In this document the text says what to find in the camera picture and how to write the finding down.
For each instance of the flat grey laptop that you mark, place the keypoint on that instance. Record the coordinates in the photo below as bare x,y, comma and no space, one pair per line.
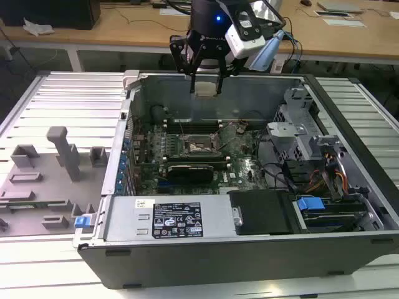
339,6

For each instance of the blue case latch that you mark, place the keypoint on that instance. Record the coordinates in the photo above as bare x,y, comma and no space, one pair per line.
81,221

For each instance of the silver CPU plate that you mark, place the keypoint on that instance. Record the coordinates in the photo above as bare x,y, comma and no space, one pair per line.
205,89

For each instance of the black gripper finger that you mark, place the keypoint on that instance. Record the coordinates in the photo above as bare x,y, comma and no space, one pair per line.
182,56
229,67

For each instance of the small black power adapter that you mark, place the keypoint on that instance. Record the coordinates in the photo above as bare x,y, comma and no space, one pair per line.
159,5

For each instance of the hard disk in blue carrier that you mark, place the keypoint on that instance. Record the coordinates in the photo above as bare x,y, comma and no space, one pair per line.
310,205

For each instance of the silver power supply unit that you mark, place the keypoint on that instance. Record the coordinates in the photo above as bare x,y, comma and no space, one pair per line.
124,218

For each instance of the black graphics card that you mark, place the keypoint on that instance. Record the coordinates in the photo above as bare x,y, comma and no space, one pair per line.
190,174

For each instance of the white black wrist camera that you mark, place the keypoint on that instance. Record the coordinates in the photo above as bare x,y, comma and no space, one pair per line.
246,46

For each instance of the open black PC case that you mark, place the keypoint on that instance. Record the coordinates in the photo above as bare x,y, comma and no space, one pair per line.
218,264

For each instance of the black computer mouse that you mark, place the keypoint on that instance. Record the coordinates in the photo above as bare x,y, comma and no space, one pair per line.
306,2

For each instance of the crumpled white paper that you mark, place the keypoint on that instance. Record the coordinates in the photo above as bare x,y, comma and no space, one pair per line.
39,27

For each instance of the grey parts rack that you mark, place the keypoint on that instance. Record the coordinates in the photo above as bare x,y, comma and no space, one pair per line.
46,187

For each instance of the green motherboard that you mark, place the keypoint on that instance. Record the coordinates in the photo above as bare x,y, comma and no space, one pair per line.
237,165

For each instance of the green RAM stick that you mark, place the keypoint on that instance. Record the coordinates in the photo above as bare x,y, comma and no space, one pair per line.
31,205

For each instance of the black plastic shroud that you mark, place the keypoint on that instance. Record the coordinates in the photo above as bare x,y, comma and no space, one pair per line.
262,215

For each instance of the long wooden desk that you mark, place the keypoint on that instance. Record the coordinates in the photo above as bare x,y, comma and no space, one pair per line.
124,34

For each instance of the CPU socket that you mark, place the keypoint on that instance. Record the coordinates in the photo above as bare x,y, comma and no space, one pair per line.
199,146

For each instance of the white framed plate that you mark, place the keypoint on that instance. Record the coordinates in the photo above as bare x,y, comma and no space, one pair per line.
333,13

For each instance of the black box on desk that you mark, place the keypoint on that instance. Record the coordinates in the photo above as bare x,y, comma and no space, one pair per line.
50,12

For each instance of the silver metal drive cage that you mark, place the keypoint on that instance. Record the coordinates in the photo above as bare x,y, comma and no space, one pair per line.
286,137

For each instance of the white paper sheet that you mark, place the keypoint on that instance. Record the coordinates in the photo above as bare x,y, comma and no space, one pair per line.
174,12

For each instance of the pale paper sheet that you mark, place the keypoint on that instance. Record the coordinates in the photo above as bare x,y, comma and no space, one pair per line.
344,23

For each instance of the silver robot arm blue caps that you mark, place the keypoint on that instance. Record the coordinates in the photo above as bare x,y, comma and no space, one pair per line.
265,56

